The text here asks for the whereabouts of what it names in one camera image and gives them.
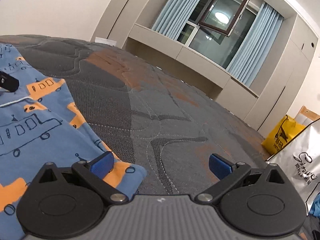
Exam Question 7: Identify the blue pants with orange cars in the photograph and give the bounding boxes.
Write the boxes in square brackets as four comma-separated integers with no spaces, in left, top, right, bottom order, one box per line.
[0,43,148,240]

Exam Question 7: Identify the white Sirowe shopping bag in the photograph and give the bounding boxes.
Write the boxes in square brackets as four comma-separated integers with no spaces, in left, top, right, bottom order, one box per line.
[266,120,320,212]

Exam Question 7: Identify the yellow shopping bag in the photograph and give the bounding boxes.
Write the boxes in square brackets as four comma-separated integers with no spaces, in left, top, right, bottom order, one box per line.
[261,115,306,156]

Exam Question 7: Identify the grey orange quilted mattress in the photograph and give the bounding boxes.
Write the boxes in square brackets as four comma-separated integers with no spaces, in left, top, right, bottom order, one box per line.
[1,35,266,195]

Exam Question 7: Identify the blue crumpled plastic item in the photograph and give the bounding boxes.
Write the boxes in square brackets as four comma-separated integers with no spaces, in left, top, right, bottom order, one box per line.
[309,194,320,218]

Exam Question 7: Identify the wooden padded headboard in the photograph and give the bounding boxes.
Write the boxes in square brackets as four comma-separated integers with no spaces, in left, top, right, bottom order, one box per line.
[295,106,320,126]

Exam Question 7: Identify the beige right wardrobe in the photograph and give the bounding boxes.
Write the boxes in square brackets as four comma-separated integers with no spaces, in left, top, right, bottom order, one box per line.
[244,15,318,137]

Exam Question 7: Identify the beige wardrobe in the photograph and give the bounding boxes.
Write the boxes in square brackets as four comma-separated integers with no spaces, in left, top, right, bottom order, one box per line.
[244,15,318,137]
[91,0,149,48]

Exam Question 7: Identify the white paper sheet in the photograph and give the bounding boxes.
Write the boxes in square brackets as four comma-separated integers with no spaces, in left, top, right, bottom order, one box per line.
[95,37,117,47]

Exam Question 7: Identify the beige window bench cabinet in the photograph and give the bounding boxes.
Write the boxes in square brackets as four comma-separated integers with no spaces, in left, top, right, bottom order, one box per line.
[126,24,258,121]

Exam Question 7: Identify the right light blue curtain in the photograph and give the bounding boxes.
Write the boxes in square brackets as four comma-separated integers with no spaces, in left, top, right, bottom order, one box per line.
[227,2,283,87]

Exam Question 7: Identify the light blue curtain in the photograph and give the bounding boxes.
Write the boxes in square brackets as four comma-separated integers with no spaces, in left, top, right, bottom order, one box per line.
[227,2,283,87]
[151,0,200,40]

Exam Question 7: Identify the beige left wardrobe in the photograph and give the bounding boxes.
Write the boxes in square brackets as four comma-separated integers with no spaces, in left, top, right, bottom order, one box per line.
[91,0,149,48]

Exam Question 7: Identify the open brown framed window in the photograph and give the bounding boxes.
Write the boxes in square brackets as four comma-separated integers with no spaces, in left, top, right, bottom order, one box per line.
[177,0,257,69]

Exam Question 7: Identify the left light blue curtain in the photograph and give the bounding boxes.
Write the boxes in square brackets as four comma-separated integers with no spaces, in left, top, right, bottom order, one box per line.
[151,0,200,40]

